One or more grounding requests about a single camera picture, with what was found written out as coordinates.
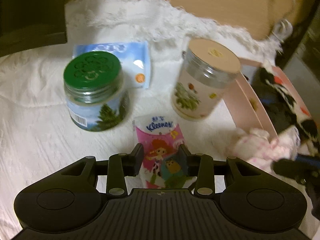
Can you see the green lid glass jar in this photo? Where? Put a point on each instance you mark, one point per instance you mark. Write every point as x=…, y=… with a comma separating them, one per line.
x=97, y=100

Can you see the tall clear jar beige label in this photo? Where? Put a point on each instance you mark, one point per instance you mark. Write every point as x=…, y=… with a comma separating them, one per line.
x=200, y=90

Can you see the pink cardboard box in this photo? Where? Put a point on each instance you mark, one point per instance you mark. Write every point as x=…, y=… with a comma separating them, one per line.
x=247, y=97

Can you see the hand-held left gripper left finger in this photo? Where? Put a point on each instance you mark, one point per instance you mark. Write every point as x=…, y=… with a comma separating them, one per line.
x=136, y=161

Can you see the black and white plush toy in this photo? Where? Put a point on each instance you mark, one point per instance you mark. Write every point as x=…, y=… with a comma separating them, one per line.
x=287, y=97

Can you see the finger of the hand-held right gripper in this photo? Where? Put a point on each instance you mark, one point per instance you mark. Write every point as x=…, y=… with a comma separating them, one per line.
x=308, y=158
x=287, y=168

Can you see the white pink dotted cloth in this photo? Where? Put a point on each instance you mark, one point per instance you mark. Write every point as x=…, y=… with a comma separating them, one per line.
x=255, y=145

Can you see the black monitor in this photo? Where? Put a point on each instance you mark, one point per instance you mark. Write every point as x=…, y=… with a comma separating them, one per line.
x=27, y=12

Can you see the blue wet wipes packet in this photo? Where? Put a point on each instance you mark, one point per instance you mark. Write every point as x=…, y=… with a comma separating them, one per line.
x=140, y=60

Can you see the colourful cartoon tissue pack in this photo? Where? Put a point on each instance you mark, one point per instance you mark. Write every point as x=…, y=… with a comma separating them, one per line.
x=160, y=142

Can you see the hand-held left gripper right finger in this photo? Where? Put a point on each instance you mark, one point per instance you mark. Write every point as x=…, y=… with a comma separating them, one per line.
x=185, y=163

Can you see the white fringed blanket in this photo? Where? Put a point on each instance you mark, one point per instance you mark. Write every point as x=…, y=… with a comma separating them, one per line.
x=37, y=130

